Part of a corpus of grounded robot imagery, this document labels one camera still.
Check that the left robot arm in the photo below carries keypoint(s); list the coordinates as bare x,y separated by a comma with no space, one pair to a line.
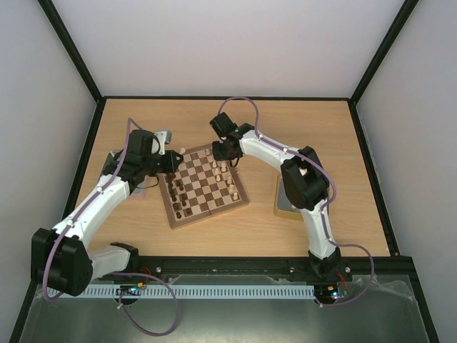
59,256

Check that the wooden chess board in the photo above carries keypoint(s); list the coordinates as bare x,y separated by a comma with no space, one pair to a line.
200,188

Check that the dark chess pieces group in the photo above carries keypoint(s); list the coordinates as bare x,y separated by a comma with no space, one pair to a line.
178,197

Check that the white pieces on board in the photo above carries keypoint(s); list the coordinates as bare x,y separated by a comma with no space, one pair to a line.
218,181

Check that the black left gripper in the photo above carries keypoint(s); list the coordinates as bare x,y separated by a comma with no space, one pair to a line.
173,165

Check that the light blue slotted cable duct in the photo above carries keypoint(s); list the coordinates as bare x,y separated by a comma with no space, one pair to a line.
156,291

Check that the gold metal tin tray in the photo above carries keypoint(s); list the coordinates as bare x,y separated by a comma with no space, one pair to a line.
283,208

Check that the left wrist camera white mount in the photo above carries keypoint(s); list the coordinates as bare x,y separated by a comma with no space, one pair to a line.
162,138

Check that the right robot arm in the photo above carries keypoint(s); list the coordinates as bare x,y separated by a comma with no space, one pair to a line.
304,182

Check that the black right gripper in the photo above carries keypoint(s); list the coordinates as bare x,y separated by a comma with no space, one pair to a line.
223,151

